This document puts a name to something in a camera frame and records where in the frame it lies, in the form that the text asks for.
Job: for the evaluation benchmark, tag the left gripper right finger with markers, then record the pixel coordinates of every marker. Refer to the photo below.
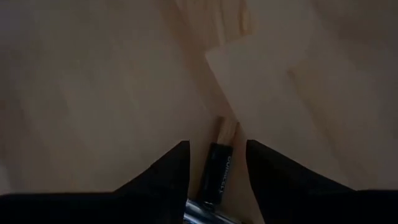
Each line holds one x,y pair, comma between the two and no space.
311,208

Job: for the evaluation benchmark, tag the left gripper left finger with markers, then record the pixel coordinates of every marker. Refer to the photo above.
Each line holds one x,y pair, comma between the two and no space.
124,208

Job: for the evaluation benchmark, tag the silver black AA battery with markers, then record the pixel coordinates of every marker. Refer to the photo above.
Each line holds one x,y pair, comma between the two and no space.
199,214

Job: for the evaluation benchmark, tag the black copper Duracell battery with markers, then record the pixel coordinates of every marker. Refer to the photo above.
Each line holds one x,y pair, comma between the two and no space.
216,174

